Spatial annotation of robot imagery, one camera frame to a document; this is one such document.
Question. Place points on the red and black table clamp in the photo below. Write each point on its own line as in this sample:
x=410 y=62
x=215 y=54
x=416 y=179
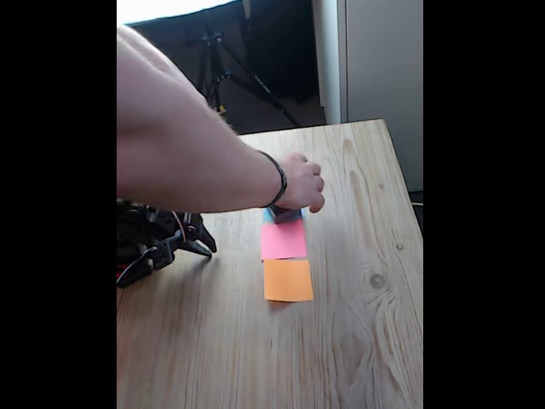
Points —
x=132 y=281

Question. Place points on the orange paper sheet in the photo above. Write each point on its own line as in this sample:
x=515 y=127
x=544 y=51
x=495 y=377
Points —
x=289 y=281

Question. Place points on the large grey foam block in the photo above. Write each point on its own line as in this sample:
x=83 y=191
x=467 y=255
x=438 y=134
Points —
x=287 y=216

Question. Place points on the black tripod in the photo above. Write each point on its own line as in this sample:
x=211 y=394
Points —
x=238 y=78

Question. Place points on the yellow tape marker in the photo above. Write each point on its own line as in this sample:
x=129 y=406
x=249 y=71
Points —
x=221 y=109

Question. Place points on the pink paper sheet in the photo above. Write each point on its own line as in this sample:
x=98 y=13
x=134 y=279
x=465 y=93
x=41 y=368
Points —
x=283 y=240

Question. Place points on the white cabinet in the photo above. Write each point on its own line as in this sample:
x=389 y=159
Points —
x=383 y=64

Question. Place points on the person's hand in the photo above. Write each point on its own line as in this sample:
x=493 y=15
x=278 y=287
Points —
x=302 y=183

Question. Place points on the blue paper sheet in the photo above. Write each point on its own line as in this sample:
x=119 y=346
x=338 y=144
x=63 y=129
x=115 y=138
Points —
x=267 y=215

